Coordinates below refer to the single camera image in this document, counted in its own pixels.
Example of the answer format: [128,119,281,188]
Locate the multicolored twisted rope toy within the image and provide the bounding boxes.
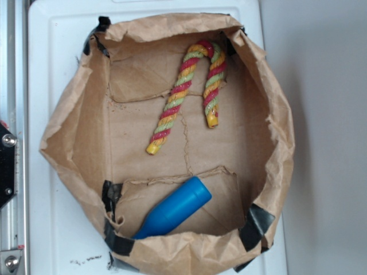
[146,40,227,155]

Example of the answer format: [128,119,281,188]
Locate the brown paper bag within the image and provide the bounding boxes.
[40,13,295,274]

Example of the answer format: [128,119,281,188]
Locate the blue plastic bottle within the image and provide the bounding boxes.
[132,176,212,239]

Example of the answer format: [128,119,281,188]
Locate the white plastic tray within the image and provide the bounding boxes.
[28,0,288,275]

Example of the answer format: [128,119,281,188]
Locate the black metal bracket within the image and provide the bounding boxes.
[0,124,17,209]

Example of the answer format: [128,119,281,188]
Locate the aluminium frame rail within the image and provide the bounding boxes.
[1,1,31,274]

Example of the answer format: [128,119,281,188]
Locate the silver corner bracket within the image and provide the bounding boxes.
[1,249,24,275]

